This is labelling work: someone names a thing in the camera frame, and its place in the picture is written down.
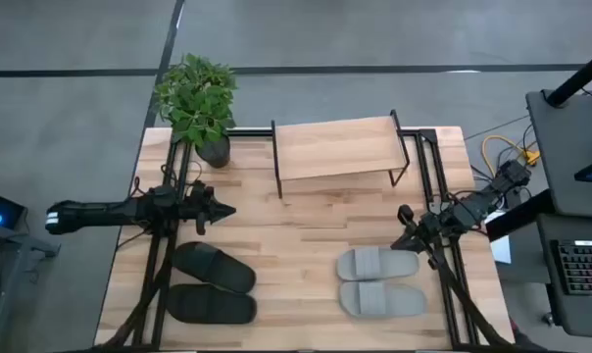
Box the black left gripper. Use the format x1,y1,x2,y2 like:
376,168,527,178
180,181,237,236

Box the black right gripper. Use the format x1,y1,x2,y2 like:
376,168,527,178
391,204,447,271

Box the grey rubber slide sandal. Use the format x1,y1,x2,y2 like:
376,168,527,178
335,246,420,282
338,279,428,320

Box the black rubber slide sandal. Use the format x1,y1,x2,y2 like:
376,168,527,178
166,282,258,326
171,240,257,294

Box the wooden shelf with black frame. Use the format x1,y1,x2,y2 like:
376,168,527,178
271,110,411,200

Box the white paper sheet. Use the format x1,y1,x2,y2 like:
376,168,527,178
489,210,513,266

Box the black support beam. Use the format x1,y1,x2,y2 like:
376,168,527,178
485,188,555,242

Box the green potted plant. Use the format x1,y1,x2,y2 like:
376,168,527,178
152,52,239,170

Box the dark grey keyboard desk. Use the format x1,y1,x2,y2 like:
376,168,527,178
535,213,592,340

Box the backlit computer keyboard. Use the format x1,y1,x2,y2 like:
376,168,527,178
550,238,592,296

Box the dark grey monitor desk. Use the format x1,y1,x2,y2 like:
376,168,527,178
524,89,592,220

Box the grey metal stand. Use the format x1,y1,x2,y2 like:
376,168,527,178
0,220,62,353

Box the black device with blue light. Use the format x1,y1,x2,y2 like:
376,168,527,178
0,188,26,230

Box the black monitor stand pole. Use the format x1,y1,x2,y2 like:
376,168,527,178
544,46,592,108

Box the black aluminium rig frame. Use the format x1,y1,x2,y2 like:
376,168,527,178
92,126,522,353

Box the yellow cable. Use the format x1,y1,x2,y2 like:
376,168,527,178
480,134,542,180

